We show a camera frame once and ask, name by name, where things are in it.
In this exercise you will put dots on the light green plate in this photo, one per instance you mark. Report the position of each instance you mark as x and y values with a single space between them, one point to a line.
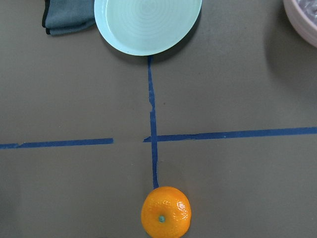
145 27

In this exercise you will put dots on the orange mandarin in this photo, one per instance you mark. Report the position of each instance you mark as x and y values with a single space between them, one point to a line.
166 213

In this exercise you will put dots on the dark grey folded cloth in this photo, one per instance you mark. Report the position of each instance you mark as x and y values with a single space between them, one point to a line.
67 16

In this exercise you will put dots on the pink bowl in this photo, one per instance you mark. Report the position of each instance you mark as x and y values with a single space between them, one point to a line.
300 22

